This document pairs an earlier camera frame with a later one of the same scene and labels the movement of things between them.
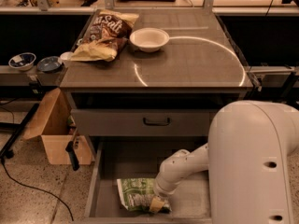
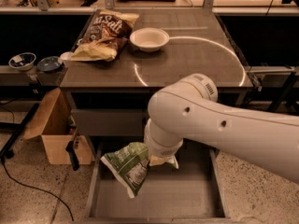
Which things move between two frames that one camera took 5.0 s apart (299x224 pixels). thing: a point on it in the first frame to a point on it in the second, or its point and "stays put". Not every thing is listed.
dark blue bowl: [49, 63] stays put
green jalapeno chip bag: [138, 193] to [130, 164]
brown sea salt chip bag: [106, 36] stays put
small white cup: [66, 56] stays put
